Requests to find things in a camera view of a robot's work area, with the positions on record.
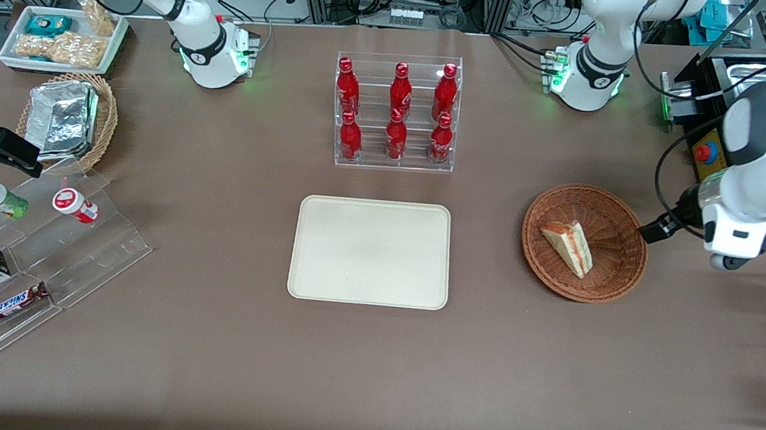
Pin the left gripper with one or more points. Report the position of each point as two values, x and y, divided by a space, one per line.
684 210

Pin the triangular sandwich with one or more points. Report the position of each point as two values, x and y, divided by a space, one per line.
568 247

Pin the light wicker basket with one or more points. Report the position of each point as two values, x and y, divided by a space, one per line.
105 118

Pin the white plastic snack tray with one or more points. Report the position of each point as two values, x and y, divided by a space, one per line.
9 45

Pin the brown wicker basket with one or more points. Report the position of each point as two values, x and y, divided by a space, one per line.
613 265

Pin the cream rectangular tray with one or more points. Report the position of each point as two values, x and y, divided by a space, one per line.
371 252

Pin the silver foil container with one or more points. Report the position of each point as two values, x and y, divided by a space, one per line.
60 119

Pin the yellow emergency stop button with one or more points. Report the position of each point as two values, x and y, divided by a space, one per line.
708 154

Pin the red cup white lid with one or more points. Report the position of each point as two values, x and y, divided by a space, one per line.
73 205

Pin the large clear cracker bag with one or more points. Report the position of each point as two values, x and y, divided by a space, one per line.
61 49

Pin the clear acrylic stepped stand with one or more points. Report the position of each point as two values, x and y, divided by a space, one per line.
91 257

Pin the teal snack packet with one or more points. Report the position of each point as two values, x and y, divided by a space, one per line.
48 25

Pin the black metal machine box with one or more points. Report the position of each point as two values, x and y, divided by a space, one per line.
708 88

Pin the Snickers bar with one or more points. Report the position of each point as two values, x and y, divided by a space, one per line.
14 304

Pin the small clear cracker bag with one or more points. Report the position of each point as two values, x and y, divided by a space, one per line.
98 18

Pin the red cola bottle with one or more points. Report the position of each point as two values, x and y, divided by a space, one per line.
346 88
445 94
396 139
350 138
400 94
440 142

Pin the clear acrylic bottle rack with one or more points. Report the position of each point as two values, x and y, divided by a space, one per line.
391 163

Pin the white power strip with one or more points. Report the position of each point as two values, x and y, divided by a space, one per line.
406 15

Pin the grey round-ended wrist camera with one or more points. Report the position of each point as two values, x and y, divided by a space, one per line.
730 262

